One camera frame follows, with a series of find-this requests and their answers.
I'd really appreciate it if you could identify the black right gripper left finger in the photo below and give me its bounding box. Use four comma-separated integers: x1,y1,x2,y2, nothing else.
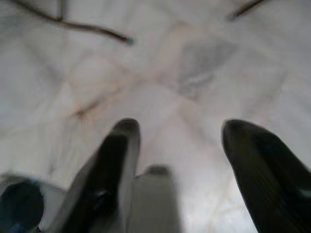
57,117,141,233

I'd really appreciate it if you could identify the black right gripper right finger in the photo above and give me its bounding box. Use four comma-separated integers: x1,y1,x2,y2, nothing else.
221,118,311,233

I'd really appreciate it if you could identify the grey bar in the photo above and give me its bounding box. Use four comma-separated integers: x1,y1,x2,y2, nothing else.
125,164,179,233

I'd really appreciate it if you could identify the thin brown metal furniture leg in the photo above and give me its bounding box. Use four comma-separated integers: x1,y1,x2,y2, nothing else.
225,0,267,21
7,0,134,46

